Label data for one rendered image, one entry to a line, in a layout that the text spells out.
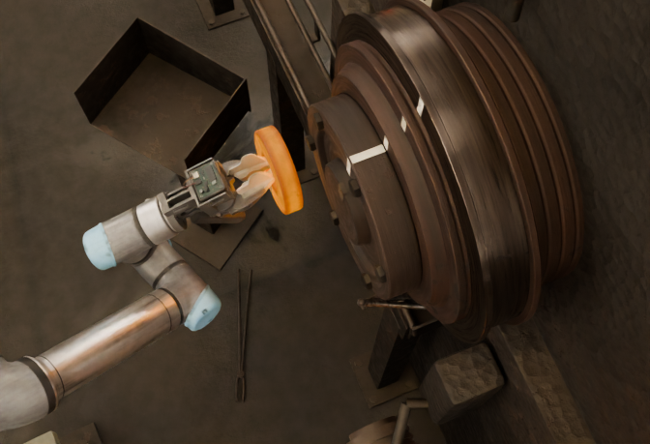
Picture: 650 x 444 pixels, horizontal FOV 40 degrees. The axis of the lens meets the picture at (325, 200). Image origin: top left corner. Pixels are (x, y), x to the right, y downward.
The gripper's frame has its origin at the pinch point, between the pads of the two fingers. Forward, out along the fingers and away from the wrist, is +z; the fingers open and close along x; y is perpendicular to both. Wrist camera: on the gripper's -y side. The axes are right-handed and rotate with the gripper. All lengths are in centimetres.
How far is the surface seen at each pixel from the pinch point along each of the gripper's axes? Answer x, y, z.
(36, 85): 86, -68, -64
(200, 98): 30.8, -21.2, -12.2
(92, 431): -12, -65, -76
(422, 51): -14, 43, 27
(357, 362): -21, -83, -13
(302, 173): 32, -84, -7
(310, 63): 29.3, -26.2, 10.9
